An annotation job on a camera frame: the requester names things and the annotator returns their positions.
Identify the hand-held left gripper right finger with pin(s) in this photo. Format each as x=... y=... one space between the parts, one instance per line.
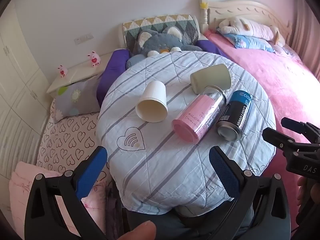
x=225 y=176

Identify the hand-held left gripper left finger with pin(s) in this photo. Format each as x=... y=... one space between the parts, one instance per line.
x=91 y=173

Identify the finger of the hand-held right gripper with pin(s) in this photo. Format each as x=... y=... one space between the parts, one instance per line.
x=282 y=141
x=305 y=130

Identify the white paper cup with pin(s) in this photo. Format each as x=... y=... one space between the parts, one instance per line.
x=152 y=100

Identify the pale green cup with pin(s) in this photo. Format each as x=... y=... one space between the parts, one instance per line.
x=212 y=77

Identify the person's right hand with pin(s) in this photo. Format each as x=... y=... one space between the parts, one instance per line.
x=303 y=190

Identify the person's left hand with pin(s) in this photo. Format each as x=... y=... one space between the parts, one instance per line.
x=137 y=232

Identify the heart print bed sheet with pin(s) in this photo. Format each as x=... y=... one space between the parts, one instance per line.
x=67 y=140

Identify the black and blue can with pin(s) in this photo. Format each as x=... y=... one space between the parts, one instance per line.
x=237 y=112

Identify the pink bedspread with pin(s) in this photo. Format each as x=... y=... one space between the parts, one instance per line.
x=275 y=80

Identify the striped light blue quilt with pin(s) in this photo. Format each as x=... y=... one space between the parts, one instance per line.
x=162 y=162

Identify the pink clear plastic bottle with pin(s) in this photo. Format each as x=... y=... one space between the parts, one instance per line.
x=197 y=115

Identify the grey blue cloth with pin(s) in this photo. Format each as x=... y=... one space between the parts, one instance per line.
x=175 y=225

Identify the folded pink blanket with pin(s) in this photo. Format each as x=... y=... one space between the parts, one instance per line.
x=20 y=187

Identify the grey flower pillow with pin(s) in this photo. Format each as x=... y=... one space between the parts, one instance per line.
x=75 y=97

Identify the pink curtain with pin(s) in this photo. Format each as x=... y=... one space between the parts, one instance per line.
x=307 y=42

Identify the white nightstand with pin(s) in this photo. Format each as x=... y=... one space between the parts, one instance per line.
x=80 y=72

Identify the blue pillow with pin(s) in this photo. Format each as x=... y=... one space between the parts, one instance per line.
x=250 y=42

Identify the pink pig figurine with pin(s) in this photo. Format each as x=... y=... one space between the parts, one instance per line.
x=94 y=58
x=62 y=71

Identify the purple pillow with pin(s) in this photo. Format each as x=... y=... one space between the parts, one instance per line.
x=207 y=46
x=112 y=67

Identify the white wardrobe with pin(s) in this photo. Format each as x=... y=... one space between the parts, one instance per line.
x=15 y=92

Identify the white and pink plush dog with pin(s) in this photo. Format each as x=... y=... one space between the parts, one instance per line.
x=235 y=25

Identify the cream bed headboard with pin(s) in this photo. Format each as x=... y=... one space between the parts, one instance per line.
x=250 y=7

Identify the grey cat plush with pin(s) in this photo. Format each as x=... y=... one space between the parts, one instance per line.
x=160 y=41

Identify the triangle patterned quilted pillow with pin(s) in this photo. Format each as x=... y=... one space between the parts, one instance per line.
x=155 y=22

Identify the white wall outlet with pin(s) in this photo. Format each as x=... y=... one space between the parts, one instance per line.
x=83 y=38

